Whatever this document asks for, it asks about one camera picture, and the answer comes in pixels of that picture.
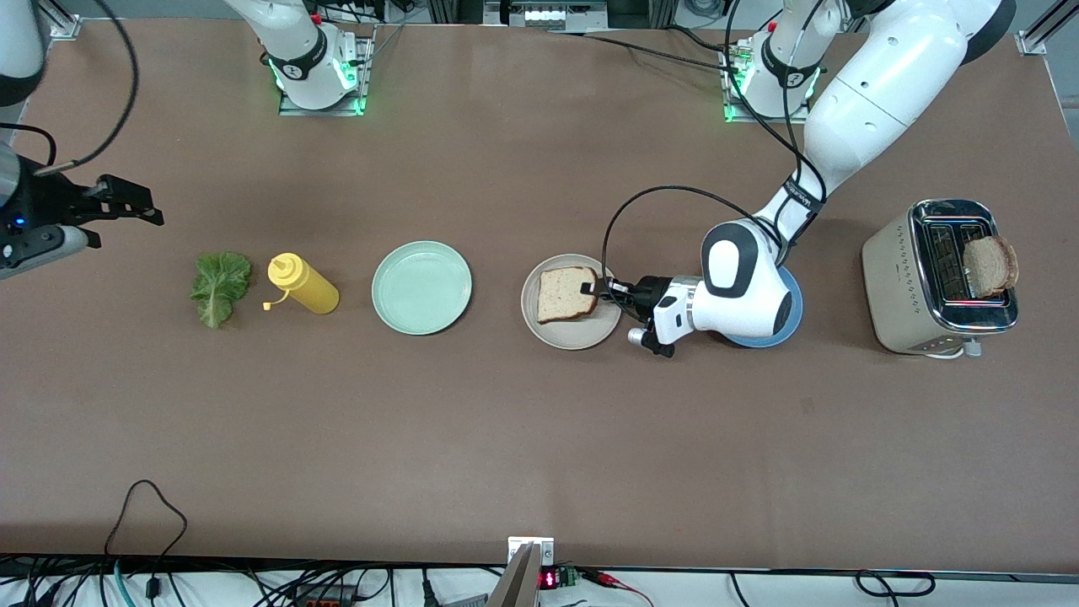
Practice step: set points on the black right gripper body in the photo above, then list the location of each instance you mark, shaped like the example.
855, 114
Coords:
52, 205

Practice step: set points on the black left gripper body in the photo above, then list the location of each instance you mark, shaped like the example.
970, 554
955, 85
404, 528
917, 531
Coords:
642, 292

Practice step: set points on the light bread slice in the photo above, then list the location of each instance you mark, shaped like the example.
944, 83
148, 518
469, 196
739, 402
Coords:
566, 295

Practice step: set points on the green lettuce leaf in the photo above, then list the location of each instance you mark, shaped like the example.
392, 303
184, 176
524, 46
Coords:
221, 287

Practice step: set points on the yellow squeeze bottle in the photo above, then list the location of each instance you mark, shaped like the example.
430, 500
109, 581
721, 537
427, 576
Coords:
308, 287

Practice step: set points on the brown toasted bread slice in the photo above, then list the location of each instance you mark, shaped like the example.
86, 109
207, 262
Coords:
990, 265

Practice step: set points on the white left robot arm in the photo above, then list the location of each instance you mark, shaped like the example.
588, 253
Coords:
885, 84

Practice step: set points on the beige plate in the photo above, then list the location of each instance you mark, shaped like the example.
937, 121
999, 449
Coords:
573, 337

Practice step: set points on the blue plate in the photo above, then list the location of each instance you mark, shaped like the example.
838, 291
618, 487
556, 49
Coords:
763, 340

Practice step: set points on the mint green plate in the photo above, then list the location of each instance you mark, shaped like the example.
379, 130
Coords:
421, 288

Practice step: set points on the beige chrome toaster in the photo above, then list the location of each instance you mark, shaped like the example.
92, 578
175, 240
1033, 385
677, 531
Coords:
893, 287

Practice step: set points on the white power strip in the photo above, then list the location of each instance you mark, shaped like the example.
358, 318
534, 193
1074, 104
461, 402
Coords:
548, 15

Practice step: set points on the circuit board with red display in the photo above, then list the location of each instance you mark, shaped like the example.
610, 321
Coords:
550, 580

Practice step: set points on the orange black power strip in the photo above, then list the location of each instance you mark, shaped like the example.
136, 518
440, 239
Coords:
324, 600

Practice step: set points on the aluminium frame corner bracket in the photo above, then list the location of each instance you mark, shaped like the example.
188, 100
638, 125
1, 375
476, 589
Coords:
66, 25
1030, 42

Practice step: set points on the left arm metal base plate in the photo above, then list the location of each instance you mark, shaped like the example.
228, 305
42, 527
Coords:
759, 120

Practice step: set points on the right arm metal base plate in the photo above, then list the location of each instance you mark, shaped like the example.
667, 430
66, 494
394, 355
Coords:
367, 84

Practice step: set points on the grey metal camera mount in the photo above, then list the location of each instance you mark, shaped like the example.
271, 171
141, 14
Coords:
518, 582

